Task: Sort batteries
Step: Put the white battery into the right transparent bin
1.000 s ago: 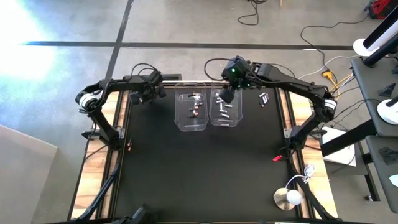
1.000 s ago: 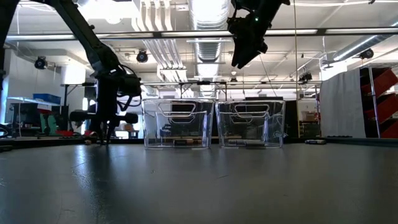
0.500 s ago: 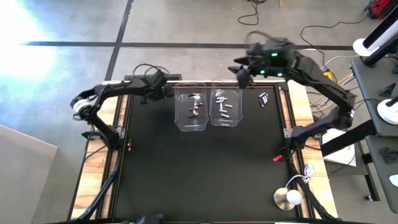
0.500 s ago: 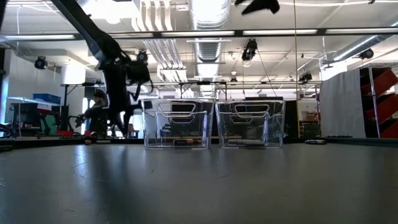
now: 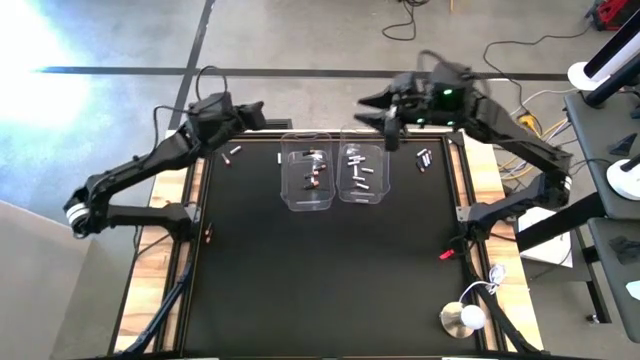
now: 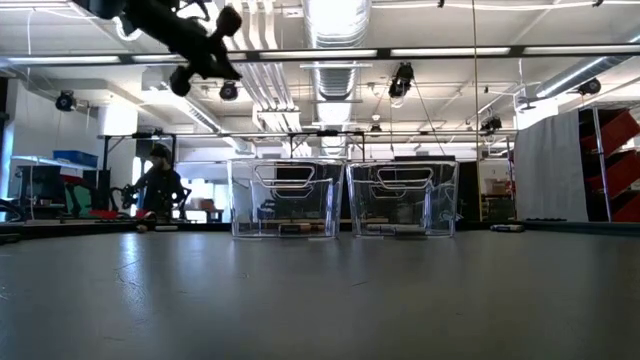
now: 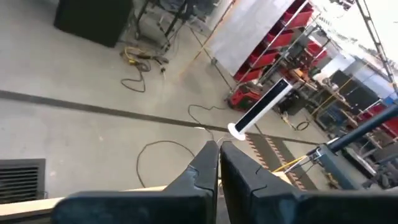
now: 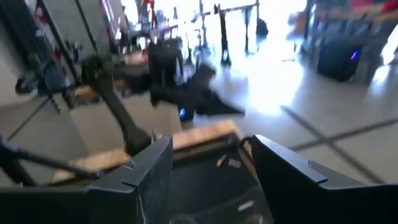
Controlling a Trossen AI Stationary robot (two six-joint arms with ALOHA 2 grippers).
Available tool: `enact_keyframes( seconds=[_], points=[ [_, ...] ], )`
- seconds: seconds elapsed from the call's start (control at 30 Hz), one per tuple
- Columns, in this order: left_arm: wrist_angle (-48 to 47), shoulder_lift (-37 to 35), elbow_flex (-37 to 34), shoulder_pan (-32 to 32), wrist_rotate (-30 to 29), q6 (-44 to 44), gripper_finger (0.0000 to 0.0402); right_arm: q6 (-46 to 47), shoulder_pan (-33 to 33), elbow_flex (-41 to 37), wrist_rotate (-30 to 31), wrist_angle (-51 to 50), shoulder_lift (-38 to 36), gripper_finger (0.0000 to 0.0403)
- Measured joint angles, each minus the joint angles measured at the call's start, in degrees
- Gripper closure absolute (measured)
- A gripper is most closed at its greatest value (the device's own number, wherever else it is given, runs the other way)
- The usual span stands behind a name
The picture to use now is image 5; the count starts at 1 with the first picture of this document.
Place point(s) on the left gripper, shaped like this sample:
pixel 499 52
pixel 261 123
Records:
pixel 232 127

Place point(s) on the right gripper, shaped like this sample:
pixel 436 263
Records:
pixel 417 102

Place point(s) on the clear plastic bin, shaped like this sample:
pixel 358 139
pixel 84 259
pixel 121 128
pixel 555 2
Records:
pixel 300 200
pixel 350 197

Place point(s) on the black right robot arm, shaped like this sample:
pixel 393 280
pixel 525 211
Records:
pixel 500 140

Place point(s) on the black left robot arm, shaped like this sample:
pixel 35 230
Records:
pixel 150 160

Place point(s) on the small red object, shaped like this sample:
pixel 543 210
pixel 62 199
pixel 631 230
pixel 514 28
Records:
pixel 446 254

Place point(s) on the wooden table side board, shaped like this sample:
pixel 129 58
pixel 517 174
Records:
pixel 510 300
pixel 150 280

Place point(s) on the white paper sheet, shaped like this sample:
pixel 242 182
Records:
pixel 545 240

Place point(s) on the round metal disc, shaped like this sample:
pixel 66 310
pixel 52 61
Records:
pixel 452 320

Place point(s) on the black side table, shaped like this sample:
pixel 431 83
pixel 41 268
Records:
pixel 600 150
pixel 615 280

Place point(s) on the white black tower fan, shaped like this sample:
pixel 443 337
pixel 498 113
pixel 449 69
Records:
pixel 615 47

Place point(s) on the white round stand base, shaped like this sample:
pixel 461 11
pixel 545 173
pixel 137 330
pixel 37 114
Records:
pixel 625 180

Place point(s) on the light blue paper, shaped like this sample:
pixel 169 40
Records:
pixel 634 290

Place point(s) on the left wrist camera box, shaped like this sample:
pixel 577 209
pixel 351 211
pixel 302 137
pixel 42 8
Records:
pixel 210 107

